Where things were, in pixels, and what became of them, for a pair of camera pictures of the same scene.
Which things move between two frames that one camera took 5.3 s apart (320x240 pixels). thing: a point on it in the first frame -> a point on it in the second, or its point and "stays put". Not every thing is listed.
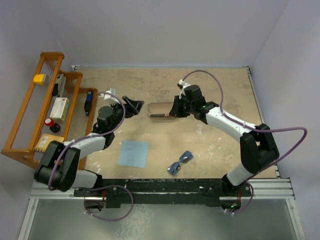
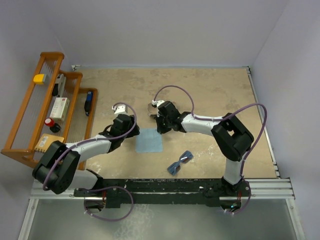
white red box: [60, 108] stays put
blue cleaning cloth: [133, 153] -> [149, 140]
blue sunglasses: [185, 157] stays put
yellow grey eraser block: [39, 79] stays put
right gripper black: [175, 111] -> [160, 129]
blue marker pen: [88, 104] stays put
